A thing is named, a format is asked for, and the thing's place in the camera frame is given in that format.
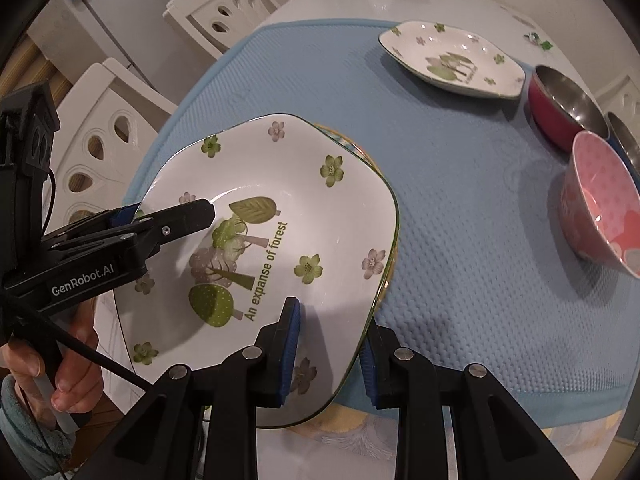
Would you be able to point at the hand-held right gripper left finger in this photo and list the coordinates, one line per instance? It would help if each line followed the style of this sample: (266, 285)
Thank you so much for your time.
(292, 342)

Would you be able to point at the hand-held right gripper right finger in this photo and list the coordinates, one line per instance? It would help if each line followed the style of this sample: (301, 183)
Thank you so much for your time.
(369, 375)

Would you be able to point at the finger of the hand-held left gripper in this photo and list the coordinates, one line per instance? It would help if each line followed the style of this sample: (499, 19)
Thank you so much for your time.
(125, 216)
(180, 217)

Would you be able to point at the white floral square plate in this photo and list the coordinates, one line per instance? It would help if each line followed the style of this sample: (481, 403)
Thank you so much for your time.
(450, 57)
(300, 210)

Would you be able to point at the yellow rimmed plate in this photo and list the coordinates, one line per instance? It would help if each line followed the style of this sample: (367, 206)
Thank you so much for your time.
(372, 162)

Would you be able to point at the red steel bowl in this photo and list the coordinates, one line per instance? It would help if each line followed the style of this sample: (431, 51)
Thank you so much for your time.
(555, 105)

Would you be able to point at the blue steel bowl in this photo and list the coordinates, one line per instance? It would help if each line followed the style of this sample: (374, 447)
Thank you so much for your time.
(627, 140)

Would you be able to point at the person's left forearm sleeve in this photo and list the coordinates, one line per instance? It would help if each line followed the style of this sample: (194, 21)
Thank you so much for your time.
(25, 435)

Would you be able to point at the person's left hand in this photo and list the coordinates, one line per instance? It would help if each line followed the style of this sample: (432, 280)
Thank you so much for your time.
(75, 375)

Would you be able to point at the white dining chair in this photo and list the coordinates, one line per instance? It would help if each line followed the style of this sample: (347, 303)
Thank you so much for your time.
(225, 15)
(620, 92)
(110, 125)

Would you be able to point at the white appliance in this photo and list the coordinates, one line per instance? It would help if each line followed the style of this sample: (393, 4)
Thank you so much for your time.
(100, 35)

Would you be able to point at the light blue table mat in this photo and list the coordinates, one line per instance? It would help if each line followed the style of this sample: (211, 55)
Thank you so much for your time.
(450, 210)

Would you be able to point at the pink dotted bowl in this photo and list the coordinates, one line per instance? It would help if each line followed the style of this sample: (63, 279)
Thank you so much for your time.
(595, 200)

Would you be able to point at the small green toy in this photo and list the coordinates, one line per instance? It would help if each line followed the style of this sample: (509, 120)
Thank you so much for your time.
(540, 42)

